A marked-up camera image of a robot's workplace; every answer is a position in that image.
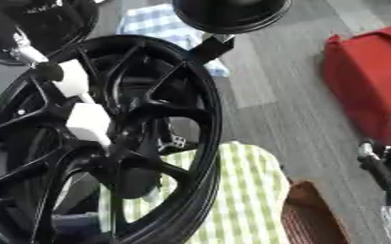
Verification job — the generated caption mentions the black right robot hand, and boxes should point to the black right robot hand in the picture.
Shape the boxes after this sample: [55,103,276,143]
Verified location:
[356,140,391,206]

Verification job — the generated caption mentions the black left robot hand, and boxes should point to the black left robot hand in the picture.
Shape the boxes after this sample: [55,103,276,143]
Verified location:
[30,61,68,82]

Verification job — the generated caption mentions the white pin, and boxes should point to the white pin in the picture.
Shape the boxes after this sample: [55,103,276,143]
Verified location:
[51,58,99,105]
[63,102,115,148]

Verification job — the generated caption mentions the black spoked wheel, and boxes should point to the black spoked wheel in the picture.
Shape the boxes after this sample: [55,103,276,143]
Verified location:
[0,33,226,244]

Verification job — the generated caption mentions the black round tyre with lettering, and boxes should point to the black round tyre with lettering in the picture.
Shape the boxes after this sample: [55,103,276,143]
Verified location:
[0,0,102,67]

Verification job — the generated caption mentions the brown woven box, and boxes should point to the brown woven box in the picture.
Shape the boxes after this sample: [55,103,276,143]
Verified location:
[280,180,353,244]

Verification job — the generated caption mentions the red bag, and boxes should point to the red bag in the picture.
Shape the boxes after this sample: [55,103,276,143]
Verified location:
[322,25,391,147]

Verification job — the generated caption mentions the black wheel stand bracket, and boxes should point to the black wheel stand bracket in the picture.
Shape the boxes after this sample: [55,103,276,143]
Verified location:
[187,32,237,66]

